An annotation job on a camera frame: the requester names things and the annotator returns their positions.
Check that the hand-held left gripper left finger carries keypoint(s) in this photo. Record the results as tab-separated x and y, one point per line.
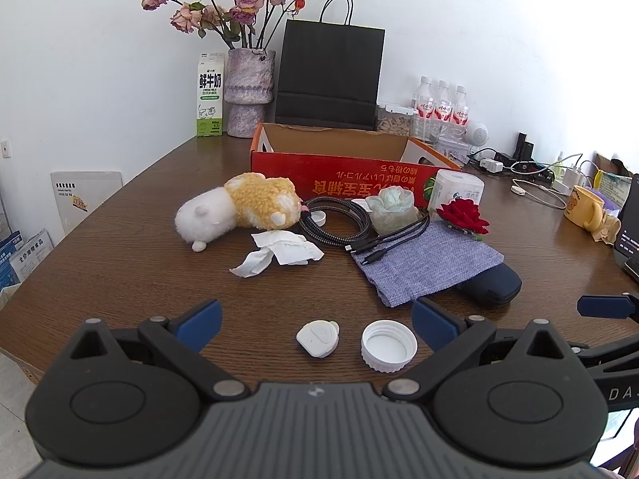
202	322

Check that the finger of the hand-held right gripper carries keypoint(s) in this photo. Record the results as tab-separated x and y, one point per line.
601	306
606	352

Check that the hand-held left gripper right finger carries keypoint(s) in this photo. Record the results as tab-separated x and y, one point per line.
434	324

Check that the blue grey woven cloth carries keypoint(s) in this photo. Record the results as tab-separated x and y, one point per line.
429	264

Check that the navy blue pouch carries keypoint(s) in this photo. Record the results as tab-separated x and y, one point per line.
491	284

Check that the white tissue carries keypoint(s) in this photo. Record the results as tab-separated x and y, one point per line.
284	249

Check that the yellow white plush hamster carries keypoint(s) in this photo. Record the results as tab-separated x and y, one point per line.
239	204

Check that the pale green plastic bag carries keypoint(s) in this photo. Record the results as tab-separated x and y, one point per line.
392	207

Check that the white wet wipes pack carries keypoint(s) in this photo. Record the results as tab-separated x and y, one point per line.
457	189

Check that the red orange cardboard box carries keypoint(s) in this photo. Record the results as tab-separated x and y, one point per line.
349	174

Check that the clear seed container white lid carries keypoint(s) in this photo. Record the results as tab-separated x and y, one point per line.
394	119

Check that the white ribbed bottle cap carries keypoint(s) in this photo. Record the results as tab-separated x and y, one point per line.
389	347

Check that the dark screen device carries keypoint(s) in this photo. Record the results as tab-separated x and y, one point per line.
630	234

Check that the yellow mug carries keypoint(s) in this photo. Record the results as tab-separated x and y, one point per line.
581	207

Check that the red fabric rose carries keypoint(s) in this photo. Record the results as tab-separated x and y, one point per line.
462	214

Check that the small white round device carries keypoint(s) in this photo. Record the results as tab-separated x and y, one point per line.
317	340

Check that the green printed packet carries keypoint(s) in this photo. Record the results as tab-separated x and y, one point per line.
613	187

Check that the small white cap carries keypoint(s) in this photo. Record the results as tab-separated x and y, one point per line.
317	217

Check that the black power strip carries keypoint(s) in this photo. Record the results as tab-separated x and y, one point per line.
524	167

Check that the white plug charger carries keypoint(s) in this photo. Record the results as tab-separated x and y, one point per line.
491	165

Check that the white board with sticker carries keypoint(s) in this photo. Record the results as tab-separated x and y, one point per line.
85	199

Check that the floral tin box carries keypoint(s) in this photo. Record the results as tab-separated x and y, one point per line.
455	152

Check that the blue white packets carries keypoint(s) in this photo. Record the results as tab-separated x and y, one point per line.
22	264

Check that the clear drinking glass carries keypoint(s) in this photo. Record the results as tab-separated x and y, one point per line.
430	132

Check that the white round speaker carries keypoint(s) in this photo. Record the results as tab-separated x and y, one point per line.
478	133

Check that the water bottle red label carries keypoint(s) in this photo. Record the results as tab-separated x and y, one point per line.
460	109
424	102
443	105

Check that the white green milk carton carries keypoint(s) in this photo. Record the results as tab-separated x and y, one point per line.
210	95

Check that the purple mottled vase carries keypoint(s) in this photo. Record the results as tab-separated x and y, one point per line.
248	90

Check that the black paper bag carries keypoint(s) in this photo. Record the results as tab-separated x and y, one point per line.
329	75

